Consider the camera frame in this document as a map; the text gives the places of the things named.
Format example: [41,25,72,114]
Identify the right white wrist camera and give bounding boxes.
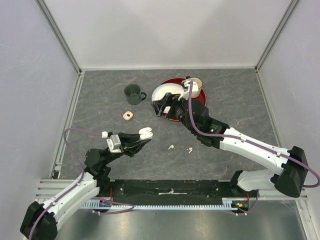
[178,79,194,101]

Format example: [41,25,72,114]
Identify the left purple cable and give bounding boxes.
[27,127,136,240]

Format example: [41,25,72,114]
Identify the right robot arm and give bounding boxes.
[151,92,308,198]

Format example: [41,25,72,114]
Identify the right rear aluminium post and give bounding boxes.
[254,0,301,73]

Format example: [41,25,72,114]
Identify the beige cup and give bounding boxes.
[186,76,203,98]

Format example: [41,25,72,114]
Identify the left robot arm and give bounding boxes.
[20,127,153,240]

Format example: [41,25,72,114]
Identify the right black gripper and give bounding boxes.
[150,92,197,135]

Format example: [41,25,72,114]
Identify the front aluminium frame rail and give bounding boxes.
[36,179,308,201]

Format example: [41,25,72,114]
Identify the white earbud case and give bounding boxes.
[138,127,153,140]

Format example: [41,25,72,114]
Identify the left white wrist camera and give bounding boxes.
[101,131,122,153]

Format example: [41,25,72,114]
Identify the aluminium post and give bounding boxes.
[35,0,82,75]
[254,0,301,73]

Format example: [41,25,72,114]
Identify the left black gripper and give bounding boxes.
[102,131,151,166]

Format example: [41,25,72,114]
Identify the left rear aluminium post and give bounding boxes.
[35,0,82,75]

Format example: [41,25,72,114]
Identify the dark green mug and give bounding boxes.
[124,84,147,105]

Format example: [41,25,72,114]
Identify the white plate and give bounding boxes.
[151,83,184,107]

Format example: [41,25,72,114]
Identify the pink earbud case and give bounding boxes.
[122,111,134,121]

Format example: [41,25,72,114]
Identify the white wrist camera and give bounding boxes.
[101,131,122,153]
[178,79,194,101]

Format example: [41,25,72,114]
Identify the slotted cable duct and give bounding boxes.
[80,199,250,212]

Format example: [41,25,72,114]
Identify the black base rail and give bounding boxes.
[98,179,257,206]

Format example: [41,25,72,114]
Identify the red round tray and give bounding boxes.
[159,77,207,106]

